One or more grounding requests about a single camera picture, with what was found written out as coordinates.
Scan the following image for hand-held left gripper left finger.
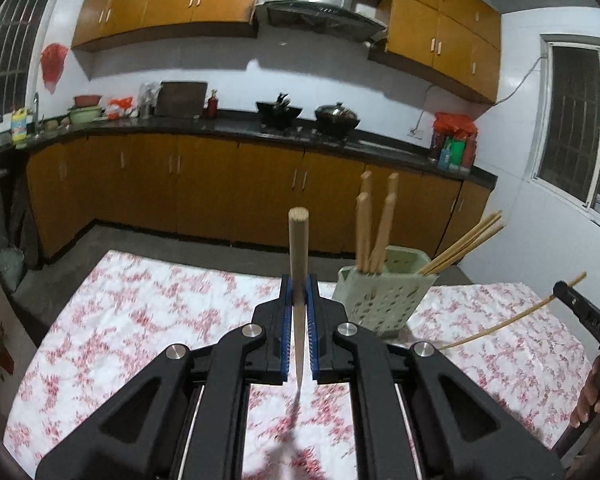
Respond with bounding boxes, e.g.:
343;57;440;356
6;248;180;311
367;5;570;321
35;273;295;480

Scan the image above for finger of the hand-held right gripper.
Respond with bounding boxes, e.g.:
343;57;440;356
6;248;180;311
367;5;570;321
552;280;600;357

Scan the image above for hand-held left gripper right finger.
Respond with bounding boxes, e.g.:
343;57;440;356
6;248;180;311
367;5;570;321
305;273;566;480

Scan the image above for green perforated chopstick holder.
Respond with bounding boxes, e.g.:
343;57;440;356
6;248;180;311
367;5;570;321
332;245;439;341

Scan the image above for person's right hand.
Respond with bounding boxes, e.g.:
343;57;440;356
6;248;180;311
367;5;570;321
569;355;600;429

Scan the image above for wooden lower kitchen cabinets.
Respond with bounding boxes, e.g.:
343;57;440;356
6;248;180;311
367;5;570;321
25;132;492;262

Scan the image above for wooden kitchen cabinets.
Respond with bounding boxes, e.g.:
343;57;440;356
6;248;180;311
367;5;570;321
25;132;492;262
72;0;271;52

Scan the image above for black gas stove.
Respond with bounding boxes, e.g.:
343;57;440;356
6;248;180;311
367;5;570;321
256;124;362;144

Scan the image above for green bottle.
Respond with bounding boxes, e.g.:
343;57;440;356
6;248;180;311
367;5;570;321
447;139;467;169

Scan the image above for black wok with lid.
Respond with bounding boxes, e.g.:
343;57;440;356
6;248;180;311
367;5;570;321
313;102;361;136

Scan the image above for red plastic bag over bottles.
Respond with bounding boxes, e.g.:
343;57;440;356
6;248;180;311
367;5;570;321
429;112;479;169

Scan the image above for black kitchen countertop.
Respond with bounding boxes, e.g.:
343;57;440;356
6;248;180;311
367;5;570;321
0;109;499;187

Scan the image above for dark wooden cutting board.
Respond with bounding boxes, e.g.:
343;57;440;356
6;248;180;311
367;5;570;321
154;80;209;119

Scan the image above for clear plastic bag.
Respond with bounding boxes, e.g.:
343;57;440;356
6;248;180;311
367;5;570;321
137;82;162;119

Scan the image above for red and white plastic bag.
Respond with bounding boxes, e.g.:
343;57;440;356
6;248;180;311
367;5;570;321
104;97;136;121

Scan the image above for pale green sack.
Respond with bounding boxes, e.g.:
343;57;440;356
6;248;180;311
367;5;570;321
0;244;29;291

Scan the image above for green basin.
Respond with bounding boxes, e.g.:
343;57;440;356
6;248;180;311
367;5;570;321
67;105;105;125

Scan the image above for wooden upper corner cabinets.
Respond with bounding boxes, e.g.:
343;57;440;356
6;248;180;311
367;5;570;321
332;0;502;106

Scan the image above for yellow detergent bottle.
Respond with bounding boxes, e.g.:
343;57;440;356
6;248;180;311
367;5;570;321
10;107;33;146

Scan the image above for wooden upper kitchen cabinets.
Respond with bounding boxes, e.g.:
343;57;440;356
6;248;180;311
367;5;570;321
72;0;271;52

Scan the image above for barred window with white frame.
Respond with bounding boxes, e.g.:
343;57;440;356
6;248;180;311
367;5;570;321
534;34;600;222

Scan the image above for white wall cable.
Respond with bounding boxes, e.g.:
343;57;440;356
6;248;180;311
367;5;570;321
419;54;552;137

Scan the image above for red plastic bag on wall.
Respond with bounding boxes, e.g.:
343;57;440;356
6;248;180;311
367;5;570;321
39;43;70;95

